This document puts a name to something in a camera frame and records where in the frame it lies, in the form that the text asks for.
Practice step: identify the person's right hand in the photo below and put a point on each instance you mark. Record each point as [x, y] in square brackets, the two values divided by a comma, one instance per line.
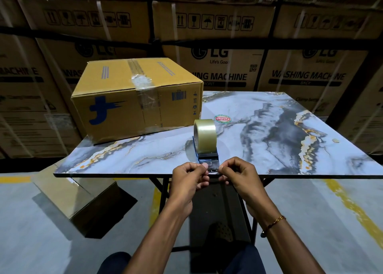
[247, 184]

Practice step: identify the person's left hand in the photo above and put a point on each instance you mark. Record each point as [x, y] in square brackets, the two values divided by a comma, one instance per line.
[182, 190]

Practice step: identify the person's left thumb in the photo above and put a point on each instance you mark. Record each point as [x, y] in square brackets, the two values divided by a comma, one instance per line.
[203, 181]

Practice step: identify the person's right thumb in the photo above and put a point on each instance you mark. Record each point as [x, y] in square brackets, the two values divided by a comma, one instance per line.
[227, 180]

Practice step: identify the clear packing tape roll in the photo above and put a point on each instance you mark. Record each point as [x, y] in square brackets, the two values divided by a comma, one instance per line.
[206, 134]

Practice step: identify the person's right forearm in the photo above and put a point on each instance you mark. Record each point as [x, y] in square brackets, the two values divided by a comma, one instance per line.
[284, 247]

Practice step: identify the person's left forearm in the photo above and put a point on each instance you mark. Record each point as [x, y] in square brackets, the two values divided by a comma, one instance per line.
[161, 244]

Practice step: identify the blue tape dispenser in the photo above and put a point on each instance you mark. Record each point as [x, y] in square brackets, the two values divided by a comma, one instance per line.
[208, 157]

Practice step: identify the person's dark shoe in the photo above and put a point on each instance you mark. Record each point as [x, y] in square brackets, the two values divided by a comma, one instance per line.
[223, 232]

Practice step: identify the round red green sticker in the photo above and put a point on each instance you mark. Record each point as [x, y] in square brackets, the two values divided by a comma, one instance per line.
[223, 119]

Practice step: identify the person's dark blue trousers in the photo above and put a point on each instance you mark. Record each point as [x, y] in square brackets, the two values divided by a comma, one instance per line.
[248, 260]

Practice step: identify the brown taped cardboard box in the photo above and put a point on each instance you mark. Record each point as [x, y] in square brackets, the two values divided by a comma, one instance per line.
[134, 100]

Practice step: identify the plain brown cardboard box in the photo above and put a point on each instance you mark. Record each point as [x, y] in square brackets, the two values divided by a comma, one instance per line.
[86, 199]

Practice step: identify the stack of large appliance cartons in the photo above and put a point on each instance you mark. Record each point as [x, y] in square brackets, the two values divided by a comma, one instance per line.
[299, 43]

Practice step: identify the black folding table frame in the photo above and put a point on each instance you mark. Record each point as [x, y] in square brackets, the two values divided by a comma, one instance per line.
[253, 223]

